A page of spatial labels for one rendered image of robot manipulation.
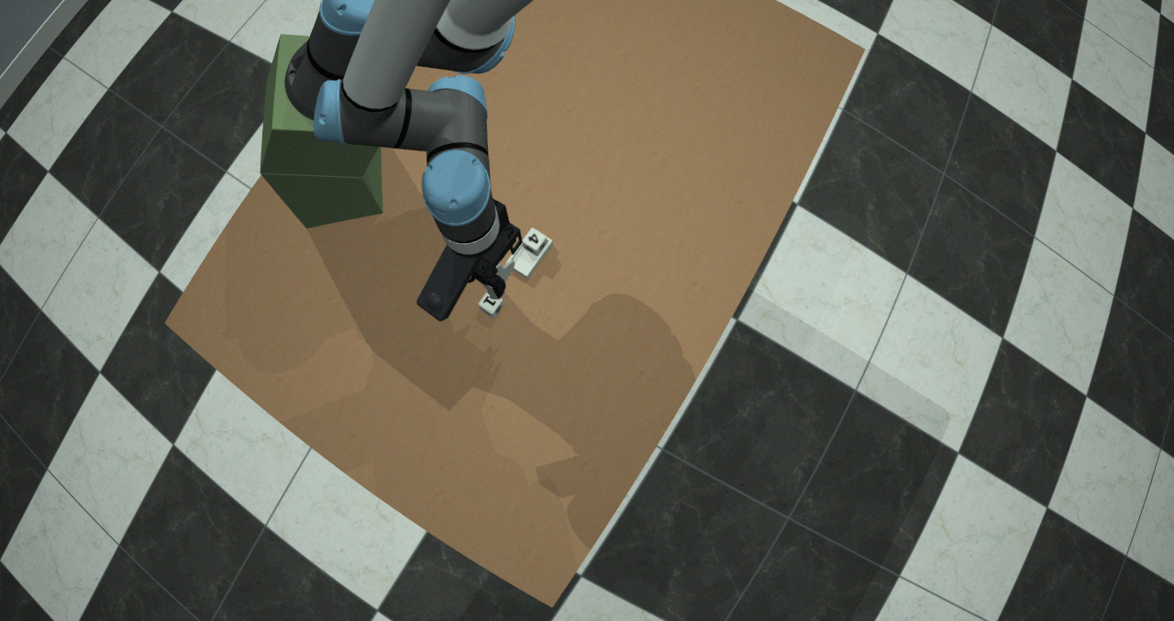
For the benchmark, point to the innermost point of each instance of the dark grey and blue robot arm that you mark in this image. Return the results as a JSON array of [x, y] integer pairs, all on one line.
[[368, 104]]

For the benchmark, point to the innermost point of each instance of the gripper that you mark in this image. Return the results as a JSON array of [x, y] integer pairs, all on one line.
[[486, 270]]

